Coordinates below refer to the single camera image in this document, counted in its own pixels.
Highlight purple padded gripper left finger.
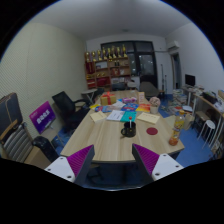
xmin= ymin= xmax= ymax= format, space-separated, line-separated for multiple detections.
xmin=46 ymin=145 xmax=95 ymax=186

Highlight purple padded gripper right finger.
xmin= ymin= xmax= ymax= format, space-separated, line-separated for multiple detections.
xmin=132 ymin=144 xmax=183 ymax=182

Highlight red round coaster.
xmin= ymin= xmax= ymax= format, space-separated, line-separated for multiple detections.
xmin=146 ymin=127 xmax=158 ymax=135

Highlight black trash bin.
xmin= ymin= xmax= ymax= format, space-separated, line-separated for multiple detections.
xmin=32 ymin=136 xmax=58 ymax=162

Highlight black mug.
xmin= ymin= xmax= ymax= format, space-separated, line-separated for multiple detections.
xmin=121 ymin=122 xmax=136 ymax=137

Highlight orange juice bottle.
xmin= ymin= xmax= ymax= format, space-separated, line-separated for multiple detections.
xmin=169 ymin=110 xmax=185 ymax=146

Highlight red-tipped stick in mug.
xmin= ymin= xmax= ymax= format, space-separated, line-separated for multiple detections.
xmin=129 ymin=116 xmax=132 ymax=128

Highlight yellow notepad left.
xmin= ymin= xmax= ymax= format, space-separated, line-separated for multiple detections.
xmin=90 ymin=111 xmax=107 ymax=122

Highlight teal booklet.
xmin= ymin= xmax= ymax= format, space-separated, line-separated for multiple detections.
xmin=120 ymin=111 xmax=137 ymax=122

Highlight purple sign board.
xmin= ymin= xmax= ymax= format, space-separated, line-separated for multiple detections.
xmin=29 ymin=101 xmax=56 ymax=134

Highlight orange booklet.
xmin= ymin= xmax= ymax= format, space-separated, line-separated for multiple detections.
xmin=136 ymin=104 xmax=150 ymax=112

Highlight black office chair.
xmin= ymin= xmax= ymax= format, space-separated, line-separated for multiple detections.
xmin=52 ymin=91 xmax=90 ymax=130

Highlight wooden table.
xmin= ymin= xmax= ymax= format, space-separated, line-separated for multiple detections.
xmin=59 ymin=89 xmax=186 ymax=164

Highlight white cup with pink item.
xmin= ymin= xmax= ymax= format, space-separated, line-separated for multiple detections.
xmin=149 ymin=97 xmax=161 ymax=114

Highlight white paper sheet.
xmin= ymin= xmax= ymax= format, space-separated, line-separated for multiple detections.
xmin=107 ymin=110 xmax=124 ymax=121

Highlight blue patterned booklet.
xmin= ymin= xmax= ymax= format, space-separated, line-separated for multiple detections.
xmin=121 ymin=103 xmax=139 ymax=111

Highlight white stool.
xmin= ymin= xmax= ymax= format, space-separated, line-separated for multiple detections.
xmin=198 ymin=120 xmax=216 ymax=138

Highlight small white folding table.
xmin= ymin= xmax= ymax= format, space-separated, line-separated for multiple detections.
xmin=82 ymin=88 xmax=97 ymax=103

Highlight gift box with red ribbon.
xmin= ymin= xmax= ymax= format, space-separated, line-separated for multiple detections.
xmin=100 ymin=92 xmax=116 ymax=106

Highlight grey armchair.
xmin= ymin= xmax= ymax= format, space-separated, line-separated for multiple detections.
xmin=140 ymin=82 xmax=159 ymax=99

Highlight side desk right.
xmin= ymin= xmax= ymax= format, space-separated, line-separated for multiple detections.
xmin=182 ymin=86 xmax=224 ymax=154

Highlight computer monitor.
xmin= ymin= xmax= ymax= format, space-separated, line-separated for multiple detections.
xmin=185 ymin=74 xmax=196 ymax=87

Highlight dark window door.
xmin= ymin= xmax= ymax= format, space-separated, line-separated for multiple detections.
xmin=101 ymin=41 xmax=158 ymax=87

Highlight wooden trophy shelf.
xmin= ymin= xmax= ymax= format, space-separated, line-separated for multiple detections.
xmin=84 ymin=45 xmax=131 ymax=90

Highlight wall air conditioner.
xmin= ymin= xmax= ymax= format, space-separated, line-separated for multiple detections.
xmin=167 ymin=40 xmax=180 ymax=51

